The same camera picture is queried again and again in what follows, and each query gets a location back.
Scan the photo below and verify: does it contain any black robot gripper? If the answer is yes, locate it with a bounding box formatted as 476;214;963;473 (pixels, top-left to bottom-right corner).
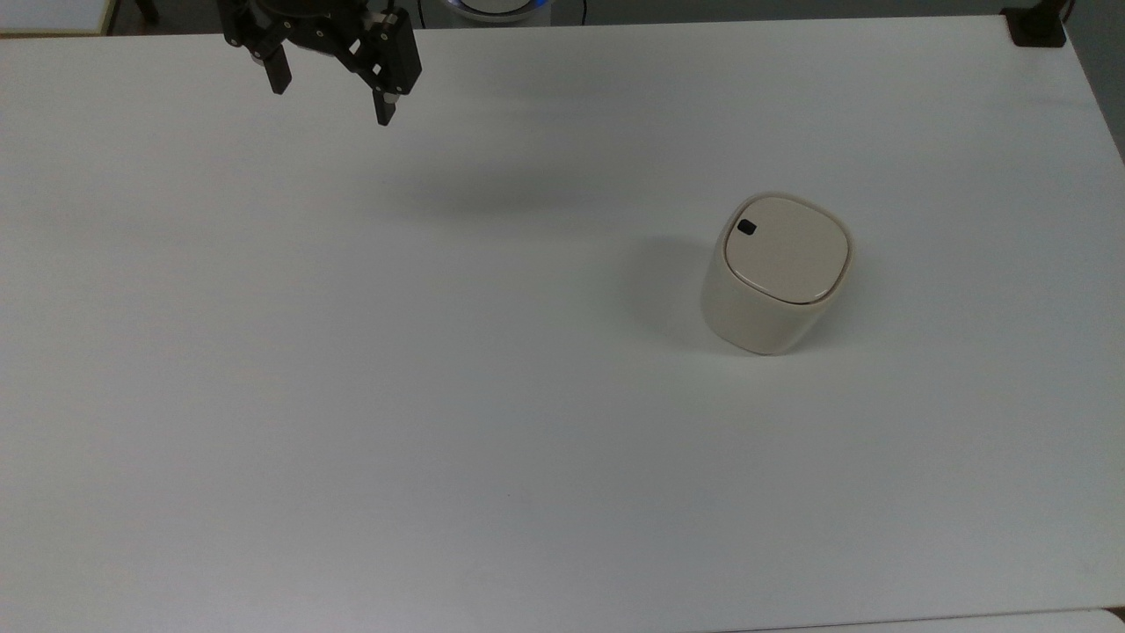
217;0;425;127

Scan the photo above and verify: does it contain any cream trash bin lid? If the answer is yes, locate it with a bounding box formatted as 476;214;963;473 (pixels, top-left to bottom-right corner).
724;195;852;306

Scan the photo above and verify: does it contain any cream plastic trash bin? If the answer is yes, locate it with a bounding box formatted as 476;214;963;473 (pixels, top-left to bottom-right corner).
700;192;855;356

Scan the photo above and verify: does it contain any beige board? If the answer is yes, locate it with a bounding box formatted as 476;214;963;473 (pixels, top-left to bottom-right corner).
0;0;118;37

